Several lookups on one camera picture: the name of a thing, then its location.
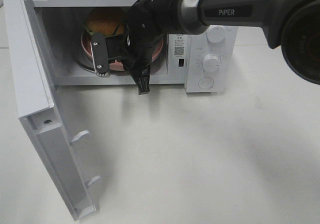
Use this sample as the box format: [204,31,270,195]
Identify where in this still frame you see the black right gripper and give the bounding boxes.
[122,0,175,95]

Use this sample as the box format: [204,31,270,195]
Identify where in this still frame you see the pink round plate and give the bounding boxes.
[80,31,164,72]

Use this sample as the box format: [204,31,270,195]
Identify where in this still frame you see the round white door button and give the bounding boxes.
[198,77,214,90]

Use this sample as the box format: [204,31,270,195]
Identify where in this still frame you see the burger with yellow bun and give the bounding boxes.
[84,7,125,37]

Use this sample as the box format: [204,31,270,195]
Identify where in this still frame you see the white microwave door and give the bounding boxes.
[3,0,99,221]

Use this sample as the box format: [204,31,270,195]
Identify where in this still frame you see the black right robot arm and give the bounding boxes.
[123,0,320,94]

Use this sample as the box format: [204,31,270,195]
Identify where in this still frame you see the white warning label sticker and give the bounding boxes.
[173,34,186,58]

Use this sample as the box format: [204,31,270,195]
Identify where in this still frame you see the white lower dial knob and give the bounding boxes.
[202,54,220,73]

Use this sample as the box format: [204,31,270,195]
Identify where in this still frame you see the white dial knob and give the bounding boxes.
[202,54,220,73]
[206,26,226,44]

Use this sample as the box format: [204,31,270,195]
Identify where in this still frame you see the white upper dial knob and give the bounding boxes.
[206,26,226,44]

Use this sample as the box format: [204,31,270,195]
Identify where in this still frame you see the white microwave oven body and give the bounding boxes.
[11,0,240,94]

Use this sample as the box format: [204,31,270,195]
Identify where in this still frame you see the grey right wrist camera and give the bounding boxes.
[90,32,110,77]

